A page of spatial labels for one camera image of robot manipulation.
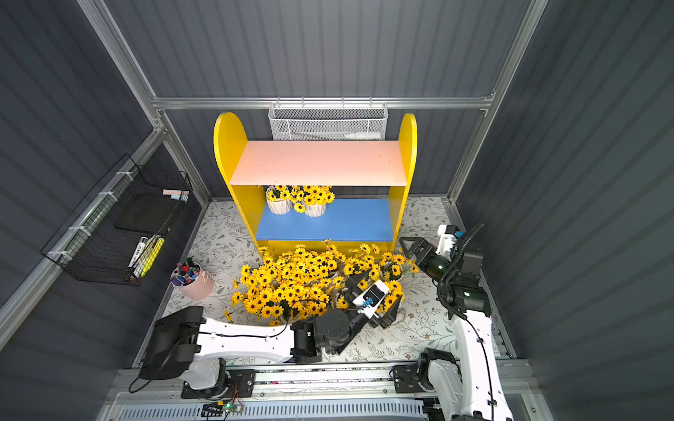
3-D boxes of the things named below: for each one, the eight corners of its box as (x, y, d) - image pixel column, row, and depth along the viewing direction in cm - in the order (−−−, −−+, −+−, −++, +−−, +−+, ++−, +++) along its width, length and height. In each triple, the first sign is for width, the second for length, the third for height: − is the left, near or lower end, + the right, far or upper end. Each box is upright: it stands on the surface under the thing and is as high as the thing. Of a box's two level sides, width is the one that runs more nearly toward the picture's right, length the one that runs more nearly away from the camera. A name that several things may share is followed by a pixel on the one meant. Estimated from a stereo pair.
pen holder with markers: (186, 300, 92) (165, 282, 81) (195, 277, 98) (176, 258, 87) (212, 300, 92) (194, 282, 81) (220, 277, 97) (204, 258, 87)
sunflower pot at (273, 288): (244, 332, 85) (226, 313, 72) (258, 272, 99) (245, 247, 86) (305, 332, 85) (298, 313, 72) (310, 272, 99) (305, 247, 86)
